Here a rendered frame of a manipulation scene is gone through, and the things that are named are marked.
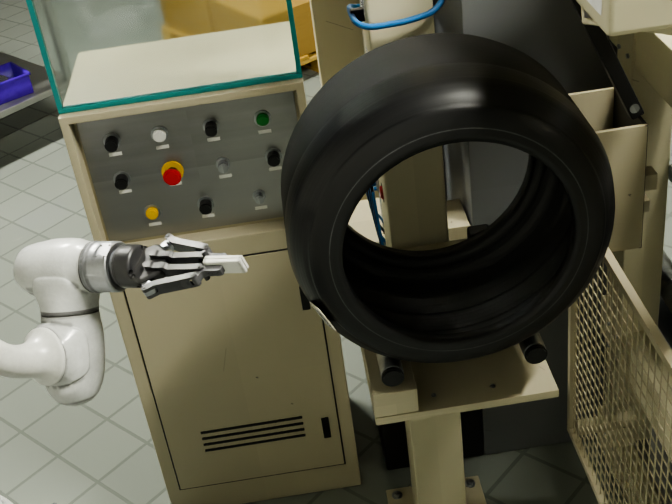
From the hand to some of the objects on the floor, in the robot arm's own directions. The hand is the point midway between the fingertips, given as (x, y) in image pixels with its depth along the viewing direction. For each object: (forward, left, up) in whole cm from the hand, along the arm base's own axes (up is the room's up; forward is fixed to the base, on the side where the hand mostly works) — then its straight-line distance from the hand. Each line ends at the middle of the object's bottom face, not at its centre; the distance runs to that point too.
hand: (225, 264), depth 168 cm
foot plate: (+65, +28, -124) cm, 143 cm away
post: (+65, +28, -124) cm, 143 cm away
